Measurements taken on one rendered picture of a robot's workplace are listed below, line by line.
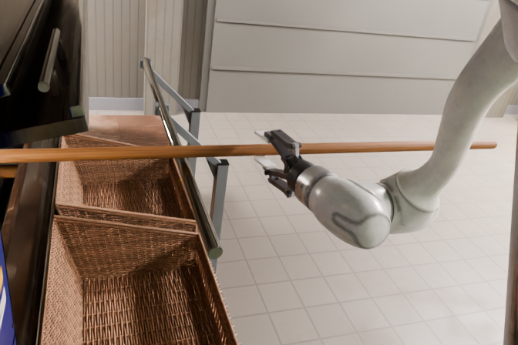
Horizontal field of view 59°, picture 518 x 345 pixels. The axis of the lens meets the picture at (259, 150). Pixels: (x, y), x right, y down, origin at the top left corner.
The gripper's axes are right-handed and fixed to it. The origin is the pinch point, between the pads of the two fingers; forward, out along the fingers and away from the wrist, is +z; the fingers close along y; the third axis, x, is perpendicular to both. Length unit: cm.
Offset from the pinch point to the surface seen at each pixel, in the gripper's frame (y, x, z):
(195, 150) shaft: -0.2, -16.5, 4.8
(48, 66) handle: -27, -48, -14
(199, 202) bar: 4.2, -22.1, -12.1
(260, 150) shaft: 1.2, -0.2, 1.9
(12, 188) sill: 1, -56, 3
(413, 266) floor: 124, 145, 60
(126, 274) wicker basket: 58, -29, 40
